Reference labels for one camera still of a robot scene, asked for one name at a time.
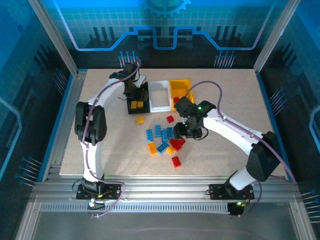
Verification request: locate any aluminium side frame rail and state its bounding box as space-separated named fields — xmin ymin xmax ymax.
xmin=44 ymin=69 xmax=88 ymax=181

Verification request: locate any aluminium front frame rail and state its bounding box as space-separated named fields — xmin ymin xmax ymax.
xmin=31 ymin=174 xmax=302 ymax=201

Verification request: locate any black plastic bin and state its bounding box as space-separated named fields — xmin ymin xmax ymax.
xmin=126 ymin=81 xmax=152 ymax=116

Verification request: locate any grey metal front panel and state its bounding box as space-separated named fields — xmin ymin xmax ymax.
xmin=14 ymin=199 xmax=317 ymax=240

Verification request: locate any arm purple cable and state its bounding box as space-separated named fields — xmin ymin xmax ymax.
xmin=184 ymin=81 xmax=298 ymax=218
xmin=83 ymin=59 xmax=142 ymax=219

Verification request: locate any yellow plastic bin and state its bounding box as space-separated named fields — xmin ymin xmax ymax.
xmin=169 ymin=78 xmax=195 ymax=112

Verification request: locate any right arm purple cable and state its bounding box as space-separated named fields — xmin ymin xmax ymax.
xmin=184 ymin=81 xmax=298 ymax=218

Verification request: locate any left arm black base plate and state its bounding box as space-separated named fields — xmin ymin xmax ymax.
xmin=76 ymin=183 xmax=123 ymax=201

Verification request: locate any small black electronics box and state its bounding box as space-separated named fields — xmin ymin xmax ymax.
xmin=227 ymin=200 xmax=249 ymax=218

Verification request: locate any aluminium corner post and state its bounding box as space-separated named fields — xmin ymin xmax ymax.
xmin=27 ymin=0 xmax=80 ymax=76
xmin=252 ymin=0 xmax=302 ymax=75

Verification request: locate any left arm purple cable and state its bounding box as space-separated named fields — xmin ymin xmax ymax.
xmin=83 ymin=59 xmax=142 ymax=219

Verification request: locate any slotted grey cable duct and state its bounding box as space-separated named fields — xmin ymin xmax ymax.
xmin=39 ymin=202 xmax=232 ymax=215

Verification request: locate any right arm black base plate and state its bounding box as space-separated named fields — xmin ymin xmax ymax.
xmin=208 ymin=183 xmax=256 ymax=201

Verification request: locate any white plastic bin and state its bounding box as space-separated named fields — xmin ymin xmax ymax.
xmin=148 ymin=79 xmax=173 ymax=113

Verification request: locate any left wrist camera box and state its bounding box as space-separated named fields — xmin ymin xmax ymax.
xmin=134 ymin=74 xmax=148 ymax=88

